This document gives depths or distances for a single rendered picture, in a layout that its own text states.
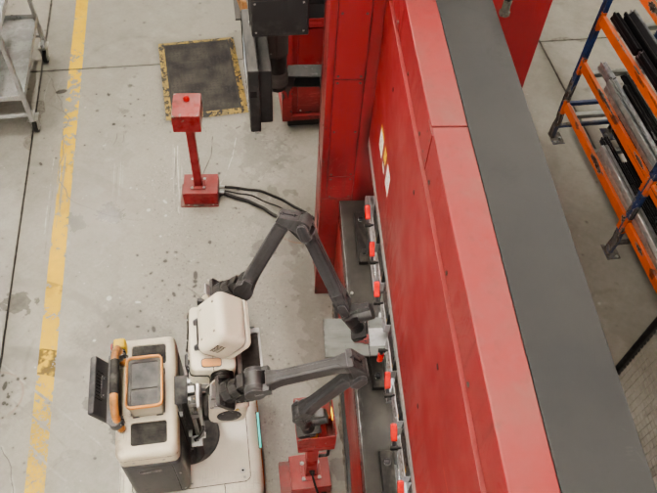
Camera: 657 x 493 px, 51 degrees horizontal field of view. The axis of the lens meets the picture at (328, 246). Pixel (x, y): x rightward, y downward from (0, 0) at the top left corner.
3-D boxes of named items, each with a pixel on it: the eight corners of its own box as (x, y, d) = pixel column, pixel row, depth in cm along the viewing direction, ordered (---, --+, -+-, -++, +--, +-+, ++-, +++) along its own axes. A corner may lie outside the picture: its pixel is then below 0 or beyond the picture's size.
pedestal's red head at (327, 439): (292, 409, 306) (292, 391, 292) (328, 405, 308) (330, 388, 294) (297, 453, 295) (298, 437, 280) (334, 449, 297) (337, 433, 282)
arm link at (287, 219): (284, 198, 258) (279, 210, 250) (316, 215, 260) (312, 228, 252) (235, 281, 281) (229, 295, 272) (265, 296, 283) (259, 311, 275)
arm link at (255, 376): (232, 377, 252) (233, 390, 249) (254, 367, 248) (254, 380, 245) (248, 385, 258) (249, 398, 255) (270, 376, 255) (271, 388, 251)
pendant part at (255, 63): (243, 69, 352) (240, 9, 323) (267, 68, 353) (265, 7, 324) (250, 132, 326) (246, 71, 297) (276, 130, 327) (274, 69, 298)
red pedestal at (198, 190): (182, 184, 468) (164, 89, 401) (219, 184, 470) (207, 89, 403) (180, 207, 456) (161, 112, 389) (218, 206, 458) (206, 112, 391)
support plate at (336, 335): (323, 320, 296) (323, 318, 295) (383, 318, 298) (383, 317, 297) (325, 357, 285) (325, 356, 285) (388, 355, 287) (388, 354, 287)
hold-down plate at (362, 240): (353, 215, 346) (354, 211, 343) (364, 215, 346) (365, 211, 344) (358, 265, 328) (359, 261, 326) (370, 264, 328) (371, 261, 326)
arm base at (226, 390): (214, 375, 255) (216, 406, 248) (231, 367, 252) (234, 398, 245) (230, 381, 261) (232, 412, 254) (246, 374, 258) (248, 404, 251)
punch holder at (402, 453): (396, 442, 254) (402, 425, 241) (419, 441, 255) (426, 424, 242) (401, 483, 245) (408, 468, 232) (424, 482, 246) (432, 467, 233)
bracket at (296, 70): (287, 74, 366) (287, 64, 361) (333, 74, 368) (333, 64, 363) (289, 128, 343) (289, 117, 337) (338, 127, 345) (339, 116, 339)
